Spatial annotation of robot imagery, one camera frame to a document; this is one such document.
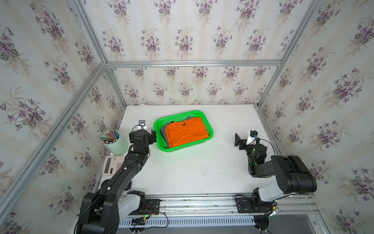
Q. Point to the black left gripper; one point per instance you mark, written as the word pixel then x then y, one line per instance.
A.
pixel 152 138

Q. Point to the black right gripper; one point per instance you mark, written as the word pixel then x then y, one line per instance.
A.
pixel 237 141

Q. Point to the green plastic basket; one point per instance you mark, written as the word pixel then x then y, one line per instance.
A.
pixel 177 118

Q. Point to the grey t-shirt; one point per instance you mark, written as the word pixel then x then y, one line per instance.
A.
pixel 178 133

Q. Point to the orange t-shirt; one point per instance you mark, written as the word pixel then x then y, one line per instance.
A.
pixel 200 131

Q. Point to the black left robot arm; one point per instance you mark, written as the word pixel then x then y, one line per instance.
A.
pixel 100 212

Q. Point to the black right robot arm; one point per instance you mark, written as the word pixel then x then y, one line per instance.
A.
pixel 291 174

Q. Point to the pale green pencil cup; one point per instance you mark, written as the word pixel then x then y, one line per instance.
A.
pixel 119 148

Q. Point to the coloured pencils bundle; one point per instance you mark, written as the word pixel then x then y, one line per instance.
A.
pixel 110 136

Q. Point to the small circuit board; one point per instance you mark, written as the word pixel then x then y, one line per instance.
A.
pixel 141 221

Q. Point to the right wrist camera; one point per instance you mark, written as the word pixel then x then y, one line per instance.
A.
pixel 253 135

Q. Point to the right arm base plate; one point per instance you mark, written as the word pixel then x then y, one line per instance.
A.
pixel 246 206

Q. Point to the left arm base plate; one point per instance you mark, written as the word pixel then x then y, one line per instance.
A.
pixel 149 207

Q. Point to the aluminium front rail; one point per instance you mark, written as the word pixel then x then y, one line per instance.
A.
pixel 224 204

